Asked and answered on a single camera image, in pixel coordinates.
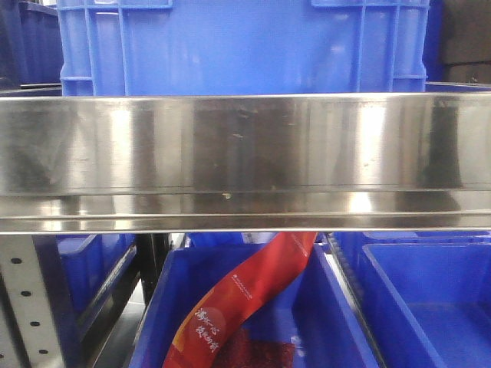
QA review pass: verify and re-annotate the dark blue crate upper left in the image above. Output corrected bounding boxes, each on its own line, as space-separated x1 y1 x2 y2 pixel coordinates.
1 1 64 86

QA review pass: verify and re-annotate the red snack package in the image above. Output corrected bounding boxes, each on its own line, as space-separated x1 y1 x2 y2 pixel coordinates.
163 232 317 367

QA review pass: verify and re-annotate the blue bin lower centre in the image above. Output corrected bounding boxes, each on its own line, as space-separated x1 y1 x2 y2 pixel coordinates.
129 245 378 367

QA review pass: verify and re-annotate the blue bin lower left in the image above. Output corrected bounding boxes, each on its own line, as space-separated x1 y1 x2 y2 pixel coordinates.
56 234 136 337

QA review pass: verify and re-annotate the perforated metal rack upright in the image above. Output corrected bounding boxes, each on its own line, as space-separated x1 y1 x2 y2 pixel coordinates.
1 235 64 367

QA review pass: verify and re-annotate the blue bin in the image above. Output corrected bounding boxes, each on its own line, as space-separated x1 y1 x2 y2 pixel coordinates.
129 245 378 367
56 234 136 337
333 231 490 367

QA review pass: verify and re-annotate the stainless steel conveyor rail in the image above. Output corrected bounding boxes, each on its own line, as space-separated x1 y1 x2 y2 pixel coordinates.
1 92 490 234

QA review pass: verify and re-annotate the blue bin lower right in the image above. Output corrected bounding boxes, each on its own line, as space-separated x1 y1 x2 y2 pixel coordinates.
333 231 490 367

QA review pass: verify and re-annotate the large blue plastic crate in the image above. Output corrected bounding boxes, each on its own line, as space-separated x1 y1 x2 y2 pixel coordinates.
57 1 430 96

